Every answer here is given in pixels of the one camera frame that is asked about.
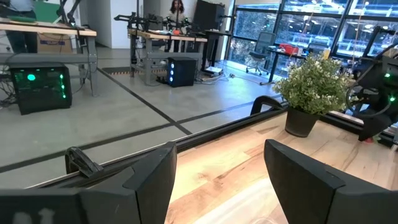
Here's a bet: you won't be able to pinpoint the wooden-top workbench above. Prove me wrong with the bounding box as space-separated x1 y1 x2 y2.
127 28 208 85
0 21 99 97

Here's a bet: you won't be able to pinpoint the green potted artificial plant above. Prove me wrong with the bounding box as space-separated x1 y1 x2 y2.
272 52 352 138

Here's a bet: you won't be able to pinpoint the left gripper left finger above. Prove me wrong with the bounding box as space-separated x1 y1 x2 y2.
0 141 178 224

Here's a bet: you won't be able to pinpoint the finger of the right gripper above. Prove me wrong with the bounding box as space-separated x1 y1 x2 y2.
357 107 392 142

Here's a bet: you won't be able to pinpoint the person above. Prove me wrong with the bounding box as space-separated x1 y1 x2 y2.
167 0 187 22
4 0 38 54

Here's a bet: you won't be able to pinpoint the cardboard box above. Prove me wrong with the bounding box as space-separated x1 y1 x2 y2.
37 32 74 54

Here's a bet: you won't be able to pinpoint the computer tower green lights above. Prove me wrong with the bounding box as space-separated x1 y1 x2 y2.
9 63 73 116

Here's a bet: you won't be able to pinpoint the black office desk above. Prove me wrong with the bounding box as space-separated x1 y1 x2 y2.
260 46 312 86

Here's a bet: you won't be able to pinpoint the black aluminium table frame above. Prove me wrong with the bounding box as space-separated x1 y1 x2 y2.
27 95 398 190

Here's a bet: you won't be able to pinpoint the computer tower blue lights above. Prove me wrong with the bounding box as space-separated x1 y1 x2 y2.
167 57 197 88

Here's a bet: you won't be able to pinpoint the green board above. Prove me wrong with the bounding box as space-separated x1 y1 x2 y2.
32 0 60 23

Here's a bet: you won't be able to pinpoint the red box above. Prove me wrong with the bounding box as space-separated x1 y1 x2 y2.
279 43 300 56

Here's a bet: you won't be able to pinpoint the large black monitor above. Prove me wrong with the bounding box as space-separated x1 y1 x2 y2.
192 0 225 32

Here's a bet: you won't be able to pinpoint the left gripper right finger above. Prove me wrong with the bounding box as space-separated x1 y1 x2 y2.
263 138 398 224

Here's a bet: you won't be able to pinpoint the black office chair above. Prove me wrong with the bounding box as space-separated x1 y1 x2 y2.
246 31 277 77

